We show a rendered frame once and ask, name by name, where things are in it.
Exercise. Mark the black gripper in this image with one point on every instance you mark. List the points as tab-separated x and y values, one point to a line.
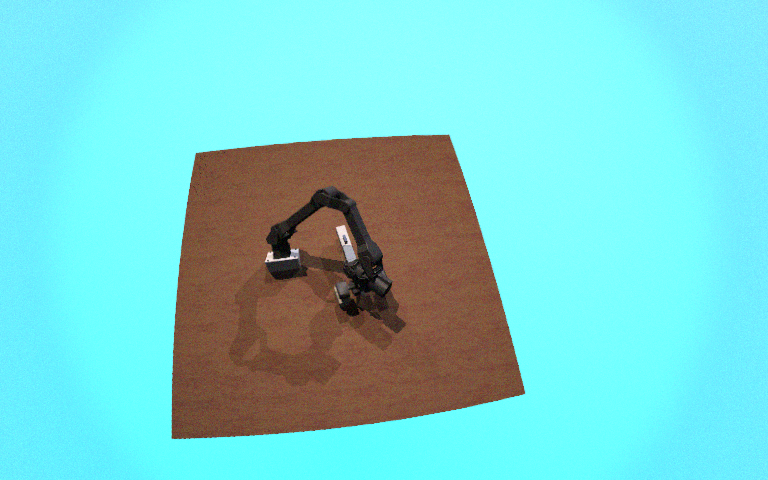
356	288

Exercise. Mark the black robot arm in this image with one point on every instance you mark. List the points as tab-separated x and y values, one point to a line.
369	253

